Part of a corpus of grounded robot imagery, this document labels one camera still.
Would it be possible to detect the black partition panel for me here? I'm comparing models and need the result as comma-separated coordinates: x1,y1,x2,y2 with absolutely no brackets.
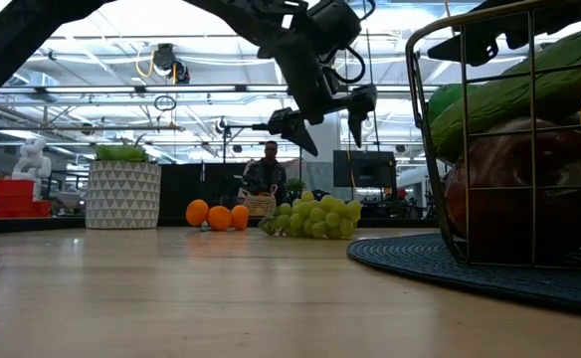
159,162,252,220

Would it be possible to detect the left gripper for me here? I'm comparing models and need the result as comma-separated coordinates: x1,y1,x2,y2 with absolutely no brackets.
258,30,379,158

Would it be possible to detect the small red box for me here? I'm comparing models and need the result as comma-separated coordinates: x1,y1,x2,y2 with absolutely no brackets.
0,179,36,203

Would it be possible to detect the succulent in patterned white pot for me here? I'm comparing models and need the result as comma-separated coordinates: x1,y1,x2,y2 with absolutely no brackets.
85,133,163,231

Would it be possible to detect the orange tomato cluster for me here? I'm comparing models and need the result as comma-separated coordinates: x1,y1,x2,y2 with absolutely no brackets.
185,198,251,233

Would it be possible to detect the white robot figure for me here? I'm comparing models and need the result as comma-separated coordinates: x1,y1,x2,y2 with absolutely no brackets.
10,137,54,200

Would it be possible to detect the black metal gantry frame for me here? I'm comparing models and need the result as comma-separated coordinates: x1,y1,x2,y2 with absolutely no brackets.
222,122,304,200

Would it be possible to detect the green cucumber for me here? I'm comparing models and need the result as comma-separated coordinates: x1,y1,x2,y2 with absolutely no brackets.
428,19,581,165

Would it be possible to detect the green grape bunch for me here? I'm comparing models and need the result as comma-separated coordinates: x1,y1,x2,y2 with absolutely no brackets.
259,190,363,241

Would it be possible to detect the black ceiling cord reel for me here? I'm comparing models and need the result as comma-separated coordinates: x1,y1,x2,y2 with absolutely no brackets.
150,42,192,86

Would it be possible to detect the wicker basket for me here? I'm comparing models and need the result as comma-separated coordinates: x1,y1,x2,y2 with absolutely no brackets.
243,184,279,218

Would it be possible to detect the round dark blue placemat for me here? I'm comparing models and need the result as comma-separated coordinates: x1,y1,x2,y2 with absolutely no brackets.
345,234,581,317

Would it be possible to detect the wide red box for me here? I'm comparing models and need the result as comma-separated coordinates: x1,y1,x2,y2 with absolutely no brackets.
0,198,52,219

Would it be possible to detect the black background monitor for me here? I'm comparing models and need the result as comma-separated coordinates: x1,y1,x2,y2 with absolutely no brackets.
333,150,398,190

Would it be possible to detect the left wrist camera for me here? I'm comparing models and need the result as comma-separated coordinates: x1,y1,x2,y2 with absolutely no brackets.
305,0,366,55

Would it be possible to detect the person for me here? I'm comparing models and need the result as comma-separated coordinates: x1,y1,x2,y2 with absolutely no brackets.
244,140,289,206

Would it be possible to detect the dark red apple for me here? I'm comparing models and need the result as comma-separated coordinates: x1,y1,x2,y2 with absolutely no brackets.
443,117,581,265

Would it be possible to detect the gold rimmed wire basket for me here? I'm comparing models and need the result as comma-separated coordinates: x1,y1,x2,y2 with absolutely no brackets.
404,0,581,268

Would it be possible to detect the small green background plant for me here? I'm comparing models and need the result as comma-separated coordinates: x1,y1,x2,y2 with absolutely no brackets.
284,178,307,199

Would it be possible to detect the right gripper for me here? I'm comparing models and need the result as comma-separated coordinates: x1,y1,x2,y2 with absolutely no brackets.
427,0,581,68

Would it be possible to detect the black aluminium table frame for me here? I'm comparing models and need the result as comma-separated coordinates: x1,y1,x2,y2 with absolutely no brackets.
0,215,439,235

